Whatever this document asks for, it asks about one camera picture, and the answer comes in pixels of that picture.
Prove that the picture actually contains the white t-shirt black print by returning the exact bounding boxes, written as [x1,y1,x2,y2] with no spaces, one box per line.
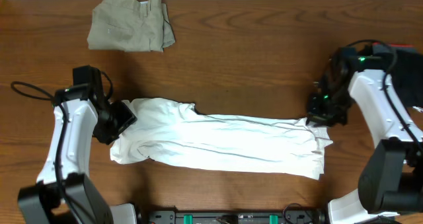
[110,98,332,180]

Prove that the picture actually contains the black cable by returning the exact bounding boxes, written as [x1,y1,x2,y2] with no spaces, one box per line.
[325,39,423,145]
[10,70,115,224]

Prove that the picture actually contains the right black cable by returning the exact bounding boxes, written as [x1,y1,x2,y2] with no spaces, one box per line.
[325,39,423,145]

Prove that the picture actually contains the black garment red trim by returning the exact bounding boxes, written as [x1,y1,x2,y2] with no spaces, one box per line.
[360,43,422,108]

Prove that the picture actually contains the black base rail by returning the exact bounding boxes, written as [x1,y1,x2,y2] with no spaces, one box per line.
[146,207,328,224]

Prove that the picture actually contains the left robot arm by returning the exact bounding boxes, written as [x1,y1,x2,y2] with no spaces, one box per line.
[18,65,137,223]

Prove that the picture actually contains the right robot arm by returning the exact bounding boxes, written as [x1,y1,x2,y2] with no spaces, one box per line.
[307,42,422,223]

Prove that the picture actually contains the folded khaki shorts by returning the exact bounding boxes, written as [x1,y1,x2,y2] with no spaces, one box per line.
[87,0,175,52]

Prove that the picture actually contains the left black cable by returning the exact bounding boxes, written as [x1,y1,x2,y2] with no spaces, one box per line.
[10,70,115,224]

